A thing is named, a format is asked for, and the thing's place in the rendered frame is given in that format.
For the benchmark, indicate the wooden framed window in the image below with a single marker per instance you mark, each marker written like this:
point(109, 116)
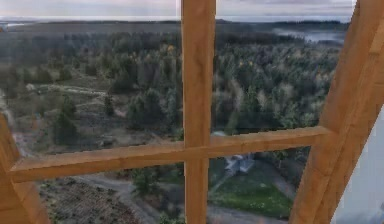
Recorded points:
point(197, 100)

